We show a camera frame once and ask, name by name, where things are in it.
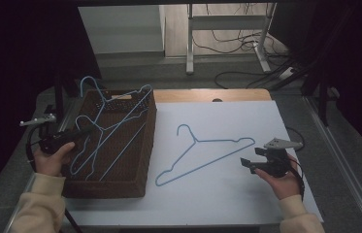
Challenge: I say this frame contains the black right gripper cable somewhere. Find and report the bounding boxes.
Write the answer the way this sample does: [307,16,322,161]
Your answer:
[285,126,307,202]

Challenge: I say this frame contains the brown wicker basket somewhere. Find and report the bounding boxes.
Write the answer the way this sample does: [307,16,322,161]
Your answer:
[61,88,158,199]

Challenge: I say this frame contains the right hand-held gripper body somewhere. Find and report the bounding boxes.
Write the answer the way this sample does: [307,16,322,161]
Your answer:
[255,137,305,179]

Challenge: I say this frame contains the light blue wire hanger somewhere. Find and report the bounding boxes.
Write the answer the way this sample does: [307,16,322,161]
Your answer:
[154,123,256,187]
[80,75,154,182]
[69,109,149,183]

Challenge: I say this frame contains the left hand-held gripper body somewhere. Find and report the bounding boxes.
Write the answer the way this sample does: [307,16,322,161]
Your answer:
[18,113,86,156]

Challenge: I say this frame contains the white cabinet panel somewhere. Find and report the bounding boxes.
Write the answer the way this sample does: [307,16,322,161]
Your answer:
[78,4,167,56]

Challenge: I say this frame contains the person's right hand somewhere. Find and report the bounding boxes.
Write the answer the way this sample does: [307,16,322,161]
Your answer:
[253,154,303,201]

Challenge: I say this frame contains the black floor cables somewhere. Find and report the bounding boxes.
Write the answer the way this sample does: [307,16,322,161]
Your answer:
[191,3,303,90]

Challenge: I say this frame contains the white power strip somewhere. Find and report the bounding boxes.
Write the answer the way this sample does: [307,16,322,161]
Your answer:
[278,65,297,81]

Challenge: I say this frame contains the white metal desk frame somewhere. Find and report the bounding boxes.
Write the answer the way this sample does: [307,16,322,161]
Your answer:
[185,3,276,76]

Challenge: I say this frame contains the grey metal floor rail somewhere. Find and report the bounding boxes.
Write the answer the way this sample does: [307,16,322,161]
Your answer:
[302,94,362,233]

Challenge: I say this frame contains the person's left hand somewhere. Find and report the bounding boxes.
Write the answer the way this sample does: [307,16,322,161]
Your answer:
[33,141,77,178]

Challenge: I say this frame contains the dark metal stand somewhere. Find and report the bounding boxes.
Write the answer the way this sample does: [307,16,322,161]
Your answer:
[51,67,81,119]
[300,61,342,128]

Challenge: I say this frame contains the white table sheet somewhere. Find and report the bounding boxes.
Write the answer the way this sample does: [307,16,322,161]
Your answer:
[64,99,324,226]

